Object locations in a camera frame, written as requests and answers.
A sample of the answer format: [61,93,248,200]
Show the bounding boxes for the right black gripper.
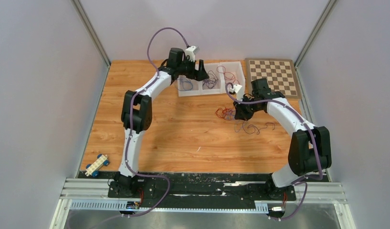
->
[233,94,262,122]

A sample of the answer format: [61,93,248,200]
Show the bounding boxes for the white blue toy block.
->
[84,154,110,178]

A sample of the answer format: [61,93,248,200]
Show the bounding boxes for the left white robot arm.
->
[114,46,208,198]

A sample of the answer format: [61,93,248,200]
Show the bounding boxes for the grey slotted cable duct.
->
[69,199,269,213]

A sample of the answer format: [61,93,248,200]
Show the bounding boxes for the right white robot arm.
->
[225,79,332,199]

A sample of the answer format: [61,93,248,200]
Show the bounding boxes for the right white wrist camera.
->
[228,84,244,96]

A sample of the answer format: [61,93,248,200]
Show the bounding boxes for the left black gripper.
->
[176,56,209,81]

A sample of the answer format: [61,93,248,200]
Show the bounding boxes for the wooden chessboard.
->
[245,58,302,100]

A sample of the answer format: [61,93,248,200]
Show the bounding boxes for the blue wire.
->
[177,77,195,92]

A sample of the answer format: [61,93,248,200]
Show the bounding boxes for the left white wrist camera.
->
[184,46,199,62]

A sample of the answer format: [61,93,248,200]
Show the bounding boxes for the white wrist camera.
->
[184,46,199,62]
[228,84,244,96]

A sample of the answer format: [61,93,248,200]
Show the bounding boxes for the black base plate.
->
[107,172,296,209]

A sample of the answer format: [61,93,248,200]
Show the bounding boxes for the white three-compartment bin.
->
[174,61,246,97]

